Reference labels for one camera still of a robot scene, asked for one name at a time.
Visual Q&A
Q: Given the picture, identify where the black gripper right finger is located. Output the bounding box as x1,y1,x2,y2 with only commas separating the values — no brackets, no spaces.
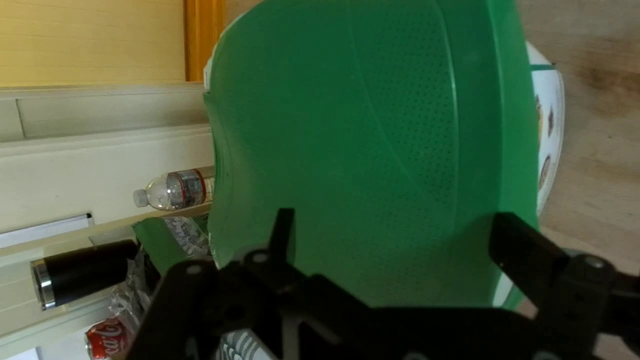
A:
487,211,640,360

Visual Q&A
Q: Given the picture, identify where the clear plastic water bottle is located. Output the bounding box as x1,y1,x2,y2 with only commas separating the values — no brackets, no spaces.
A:
131,166,216,214

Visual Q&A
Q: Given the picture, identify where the green bin lid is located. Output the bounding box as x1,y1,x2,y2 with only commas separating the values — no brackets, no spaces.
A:
203,0,542,313

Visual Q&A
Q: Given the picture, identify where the yellow door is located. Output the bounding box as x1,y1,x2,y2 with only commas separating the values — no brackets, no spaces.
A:
0,0,225,90

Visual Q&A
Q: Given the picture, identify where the red soda can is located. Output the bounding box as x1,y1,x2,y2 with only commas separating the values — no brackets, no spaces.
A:
83,317,135,360

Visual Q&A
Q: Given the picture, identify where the green snack bag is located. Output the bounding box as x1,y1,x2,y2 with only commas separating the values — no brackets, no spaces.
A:
130,214,216,277

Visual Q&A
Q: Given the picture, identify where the black steel tumbler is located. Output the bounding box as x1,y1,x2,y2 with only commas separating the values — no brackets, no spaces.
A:
30,239,139,313

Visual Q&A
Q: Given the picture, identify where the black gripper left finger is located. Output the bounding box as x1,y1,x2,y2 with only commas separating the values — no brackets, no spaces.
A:
126,207,375,360

